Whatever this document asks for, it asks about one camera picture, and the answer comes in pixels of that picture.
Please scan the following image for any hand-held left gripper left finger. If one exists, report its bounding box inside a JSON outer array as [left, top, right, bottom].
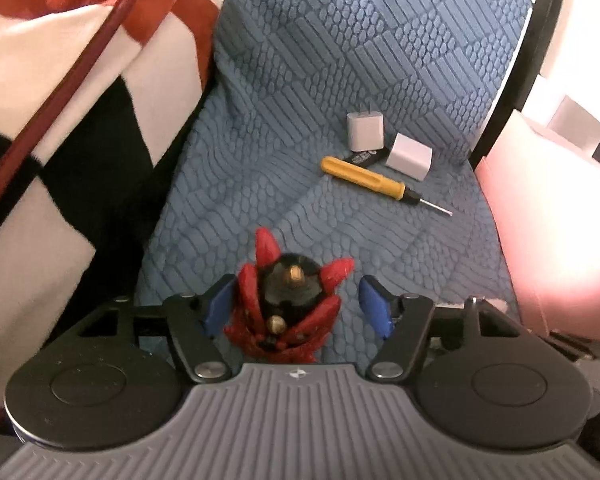
[[75, 274, 239, 384]]

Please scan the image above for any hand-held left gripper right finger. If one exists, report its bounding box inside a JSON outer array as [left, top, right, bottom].
[[357, 275, 531, 384]]

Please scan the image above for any red and black spiky toy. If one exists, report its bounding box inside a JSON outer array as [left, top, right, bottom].
[[223, 227, 356, 365]]

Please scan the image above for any white charger adapter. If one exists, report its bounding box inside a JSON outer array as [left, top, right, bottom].
[[346, 106, 378, 153], [385, 133, 433, 182]]

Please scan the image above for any pink storage box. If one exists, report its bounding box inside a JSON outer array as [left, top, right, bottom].
[[474, 110, 600, 343]]

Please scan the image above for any blue textured bed cover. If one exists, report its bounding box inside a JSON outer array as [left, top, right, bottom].
[[132, 0, 538, 361]]

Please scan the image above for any white box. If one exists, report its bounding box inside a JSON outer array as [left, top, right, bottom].
[[550, 94, 600, 166]]

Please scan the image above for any red white black checkered blanket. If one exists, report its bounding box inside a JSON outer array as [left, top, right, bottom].
[[0, 0, 226, 431]]

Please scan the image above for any yellow handled screwdriver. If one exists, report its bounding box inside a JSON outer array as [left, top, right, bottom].
[[320, 156, 453, 218]]

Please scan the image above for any black bed frame edge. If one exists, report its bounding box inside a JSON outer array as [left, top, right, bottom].
[[467, 0, 573, 171]]

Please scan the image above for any dark red cord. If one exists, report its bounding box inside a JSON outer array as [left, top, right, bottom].
[[0, 0, 156, 233]]

